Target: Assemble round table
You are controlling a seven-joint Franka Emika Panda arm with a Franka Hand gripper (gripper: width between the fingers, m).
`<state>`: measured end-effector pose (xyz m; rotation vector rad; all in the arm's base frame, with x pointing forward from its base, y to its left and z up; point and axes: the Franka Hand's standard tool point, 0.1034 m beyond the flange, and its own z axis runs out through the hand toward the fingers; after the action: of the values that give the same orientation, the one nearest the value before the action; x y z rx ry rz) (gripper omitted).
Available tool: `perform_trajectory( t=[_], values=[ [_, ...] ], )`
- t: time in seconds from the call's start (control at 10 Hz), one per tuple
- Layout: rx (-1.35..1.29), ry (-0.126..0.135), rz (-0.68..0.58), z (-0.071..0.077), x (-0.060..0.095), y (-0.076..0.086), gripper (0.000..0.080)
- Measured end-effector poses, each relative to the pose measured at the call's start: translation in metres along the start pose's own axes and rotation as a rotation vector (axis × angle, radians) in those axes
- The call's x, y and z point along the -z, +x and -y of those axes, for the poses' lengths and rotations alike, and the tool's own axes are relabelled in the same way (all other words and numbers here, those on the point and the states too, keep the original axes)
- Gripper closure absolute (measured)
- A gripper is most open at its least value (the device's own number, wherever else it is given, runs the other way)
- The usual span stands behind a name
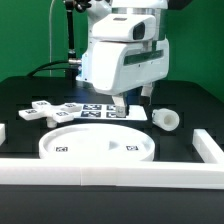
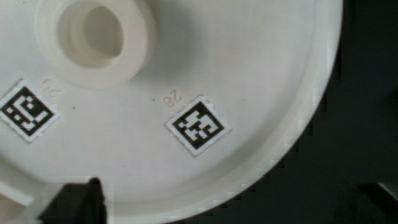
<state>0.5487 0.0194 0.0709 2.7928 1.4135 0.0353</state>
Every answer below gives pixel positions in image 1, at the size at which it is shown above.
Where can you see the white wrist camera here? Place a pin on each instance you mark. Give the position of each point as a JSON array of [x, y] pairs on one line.
[[125, 28]]

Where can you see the white right fence bar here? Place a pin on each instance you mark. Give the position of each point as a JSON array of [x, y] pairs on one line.
[[206, 147]]

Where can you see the white front fence bar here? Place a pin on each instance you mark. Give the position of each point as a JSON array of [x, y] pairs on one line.
[[140, 174]]

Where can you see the white cross-shaped table base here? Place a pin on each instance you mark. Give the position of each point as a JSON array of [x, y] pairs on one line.
[[53, 114]]

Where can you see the white left fence block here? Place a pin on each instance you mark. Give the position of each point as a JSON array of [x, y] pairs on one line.
[[2, 133]]

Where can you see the white fence bar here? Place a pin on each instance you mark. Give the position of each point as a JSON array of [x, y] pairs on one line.
[[140, 174], [206, 147]]

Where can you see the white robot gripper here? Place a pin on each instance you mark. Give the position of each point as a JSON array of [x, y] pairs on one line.
[[119, 67]]

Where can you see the white marker sheet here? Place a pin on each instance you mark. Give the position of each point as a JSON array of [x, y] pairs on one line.
[[108, 112]]

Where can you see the white round table top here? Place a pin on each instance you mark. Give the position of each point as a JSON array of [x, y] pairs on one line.
[[97, 142]]

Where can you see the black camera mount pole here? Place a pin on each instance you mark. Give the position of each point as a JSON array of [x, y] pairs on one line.
[[80, 6]]

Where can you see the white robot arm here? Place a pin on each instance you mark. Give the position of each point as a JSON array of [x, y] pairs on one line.
[[102, 8]]

